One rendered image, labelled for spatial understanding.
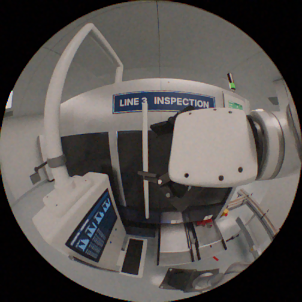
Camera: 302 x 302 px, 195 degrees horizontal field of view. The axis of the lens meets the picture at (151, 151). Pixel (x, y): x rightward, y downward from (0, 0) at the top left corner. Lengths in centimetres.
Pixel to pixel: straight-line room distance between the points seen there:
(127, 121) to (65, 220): 53
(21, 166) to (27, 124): 160
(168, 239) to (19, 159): 501
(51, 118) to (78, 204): 33
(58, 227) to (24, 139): 460
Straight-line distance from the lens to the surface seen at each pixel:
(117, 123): 53
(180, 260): 96
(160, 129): 17
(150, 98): 50
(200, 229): 111
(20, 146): 485
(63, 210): 39
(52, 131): 38
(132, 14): 121
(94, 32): 79
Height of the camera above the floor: 180
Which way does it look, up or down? 14 degrees down
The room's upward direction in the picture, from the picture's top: straight up
